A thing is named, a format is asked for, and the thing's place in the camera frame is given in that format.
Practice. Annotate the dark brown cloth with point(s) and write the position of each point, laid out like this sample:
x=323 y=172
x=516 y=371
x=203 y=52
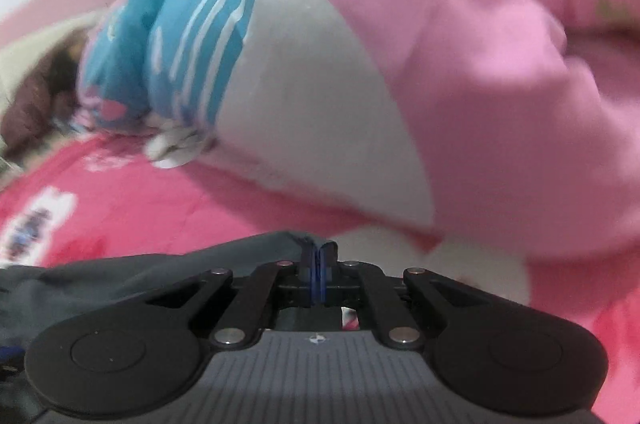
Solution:
x=40 y=98

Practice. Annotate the pink floral bed sheet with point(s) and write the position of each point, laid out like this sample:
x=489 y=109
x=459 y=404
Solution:
x=150 y=204

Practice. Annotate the pink and blue quilt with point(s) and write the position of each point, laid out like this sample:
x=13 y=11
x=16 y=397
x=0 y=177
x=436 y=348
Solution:
x=450 y=78

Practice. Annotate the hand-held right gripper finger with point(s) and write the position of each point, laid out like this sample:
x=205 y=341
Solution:
x=312 y=279
x=324 y=279

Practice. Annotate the dark grey garment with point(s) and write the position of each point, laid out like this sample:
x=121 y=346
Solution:
x=100 y=284

